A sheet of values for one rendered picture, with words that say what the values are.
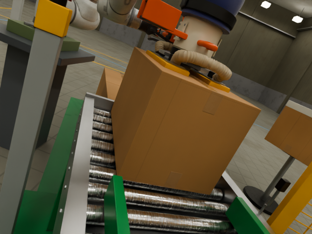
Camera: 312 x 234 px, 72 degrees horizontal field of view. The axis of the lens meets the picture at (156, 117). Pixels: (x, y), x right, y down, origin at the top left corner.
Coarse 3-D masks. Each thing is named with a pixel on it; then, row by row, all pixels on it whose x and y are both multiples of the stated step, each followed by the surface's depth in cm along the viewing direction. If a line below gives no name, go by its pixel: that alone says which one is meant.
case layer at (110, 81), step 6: (108, 72) 222; (114, 72) 234; (102, 78) 225; (108, 78) 199; (114, 78) 208; (120, 78) 219; (102, 84) 207; (108, 84) 180; (114, 84) 188; (120, 84) 196; (102, 90) 193; (108, 90) 165; (114, 90) 172; (102, 96) 180; (108, 96) 152; (114, 96) 158
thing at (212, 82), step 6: (192, 72) 95; (198, 72) 93; (210, 72) 89; (204, 78) 84; (210, 78) 83; (210, 84) 81; (216, 84) 81; (222, 84) 85; (222, 90) 83; (228, 90) 83
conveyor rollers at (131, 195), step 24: (96, 120) 113; (96, 144) 89; (96, 168) 74; (96, 192) 65; (144, 192) 73; (168, 192) 85; (192, 192) 88; (216, 192) 92; (96, 216) 58; (144, 216) 63; (168, 216) 67
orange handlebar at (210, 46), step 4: (164, 32) 124; (172, 32) 81; (176, 32) 81; (180, 32) 81; (164, 36) 121; (180, 36) 82; (184, 36) 82; (200, 40) 80; (200, 44) 79; (204, 44) 77; (208, 44) 76; (212, 44) 76; (208, 48) 77; (212, 48) 76; (216, 48) 77
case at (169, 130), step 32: (128, 64) 116; (160, 64) 78; (128, 96) 93; (160, 96) 65; (192, 96) 67; (224, 96) 70; (128, 128) 78; (160, 128) 69; (192, 128) 72; (224, 128) 75; (128, 160) 72; (160, 160) 75; (192, 160) 78; (224, 160) 81
